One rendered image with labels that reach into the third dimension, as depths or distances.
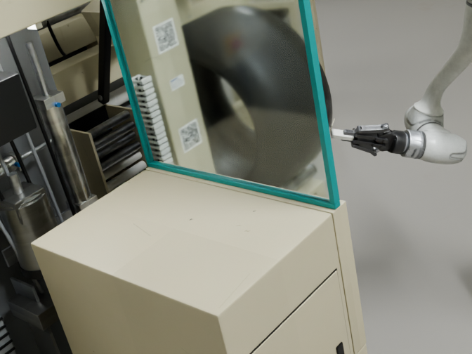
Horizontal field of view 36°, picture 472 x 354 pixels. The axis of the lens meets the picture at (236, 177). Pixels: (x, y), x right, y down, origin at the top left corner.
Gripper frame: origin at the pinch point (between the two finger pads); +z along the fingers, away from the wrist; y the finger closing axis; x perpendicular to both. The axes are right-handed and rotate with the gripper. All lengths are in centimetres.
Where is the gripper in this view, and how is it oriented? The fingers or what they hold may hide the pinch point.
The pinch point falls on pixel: (342, 134)
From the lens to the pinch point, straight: 233.7
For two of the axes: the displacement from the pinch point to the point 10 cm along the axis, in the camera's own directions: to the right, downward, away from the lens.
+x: -0.3, -7.3, 6.8
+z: -9.8, -1.2, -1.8
